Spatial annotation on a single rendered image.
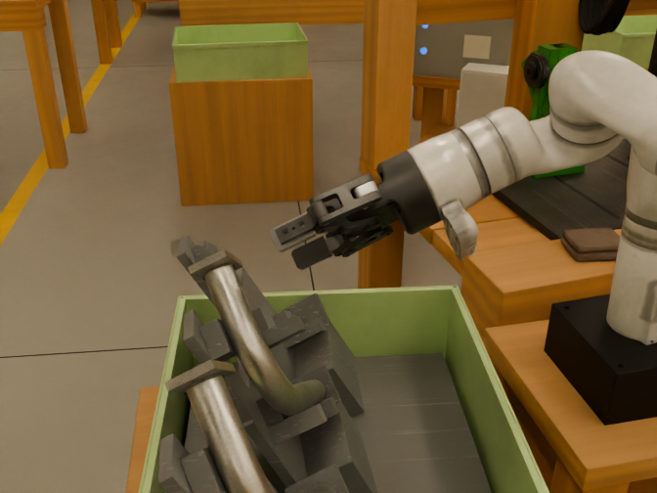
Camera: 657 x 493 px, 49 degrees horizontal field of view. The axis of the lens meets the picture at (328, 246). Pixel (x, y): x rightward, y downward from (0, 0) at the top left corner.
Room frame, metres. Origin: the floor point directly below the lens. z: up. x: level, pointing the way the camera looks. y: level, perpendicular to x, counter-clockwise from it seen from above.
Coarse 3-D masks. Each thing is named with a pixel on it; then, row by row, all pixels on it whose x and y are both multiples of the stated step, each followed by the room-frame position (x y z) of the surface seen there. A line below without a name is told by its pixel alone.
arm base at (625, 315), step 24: (624, 216) 0.87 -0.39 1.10; (624, 240) 0.86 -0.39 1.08; (648, 240) 0.82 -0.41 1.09; (624, 264) 0.85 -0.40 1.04; (648, 264) 0.82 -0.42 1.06; (624, 288) 0.84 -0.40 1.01; (648, 288) 0.82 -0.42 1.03; (624, 312) 0.84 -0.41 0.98; (648, 312) 0.81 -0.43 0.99; (648, 336) 0.81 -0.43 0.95
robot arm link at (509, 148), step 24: (480, 120) 0.64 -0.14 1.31; (504, 120) 0.63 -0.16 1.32; (480, 144) 0.62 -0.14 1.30; (504, 144) 0.62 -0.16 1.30; (528, 144) 0.62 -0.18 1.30; (552, 144) 0.65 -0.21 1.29; (576, 144) 0.64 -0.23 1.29; (600, 144) 0.64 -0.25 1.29; (504, 168) 0.61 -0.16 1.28; (528, 168) 0.62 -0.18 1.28; (552, 168) 0.63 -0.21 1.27
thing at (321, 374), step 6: (324, 366) 0.73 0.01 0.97; (312, 372) 0.73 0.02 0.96; (318, 372) 0.73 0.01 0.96; (324, 372) 0.72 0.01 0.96; (300, 378) 0.72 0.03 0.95; (306, 378) 0.72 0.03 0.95; (312, 378) 0.72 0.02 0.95; (318, 378) 0.72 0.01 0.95; (324, 378) 0.72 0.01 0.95; (330, 378) 0.73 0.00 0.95; (324, 384) 0.72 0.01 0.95; (330, 384) 0.71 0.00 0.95; (330, 390) 0.71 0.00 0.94; (336, 390) 0.72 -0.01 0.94; (330, 396) 0.71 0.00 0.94; (336, 396) 0.71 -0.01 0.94; (336, 402) 0.70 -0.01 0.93
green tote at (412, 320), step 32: (384, 288) 0.93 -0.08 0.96; (416, 288) 0.93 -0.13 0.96; (448, 288) 0.93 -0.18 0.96; (352, 320) 0.91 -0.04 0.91; (384, 320) 0.92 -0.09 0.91; (416, 320) 0.92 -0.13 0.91; (448, 320) 0.92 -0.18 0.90; (352, 352) 0.91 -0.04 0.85; (384, 352) 0.92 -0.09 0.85; (416, 352) 0.92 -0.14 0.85; (448, 352) 0.91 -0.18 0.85; (480, 352) 0.77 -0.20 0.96; (160, 384) 0.70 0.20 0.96; (480, 384) 0.74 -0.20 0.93; (160, 416) 0.64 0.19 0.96; (480, 416) 0.73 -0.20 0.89; (512, 416) 0.64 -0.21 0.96; (480, 448) 0.71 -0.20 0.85; (512, 448) 0.61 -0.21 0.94; (512, 480) 0.60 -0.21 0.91; (544, 480) 0.55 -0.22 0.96
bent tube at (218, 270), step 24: (216, 264) 0.61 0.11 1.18; (240, 264) 0.63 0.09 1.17; (216, 288) 0.60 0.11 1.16; (240, 288) 0.60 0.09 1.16; (240, 312) 0.58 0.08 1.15; (240, 336) 0.56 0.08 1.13; (240, 360) 0.56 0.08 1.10; (264, 360) 0.55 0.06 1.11; (264, 384) 0.55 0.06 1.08; (288, 384) 0.56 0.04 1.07; (312, 384) 0.66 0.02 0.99; (288, 408) 0.56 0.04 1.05
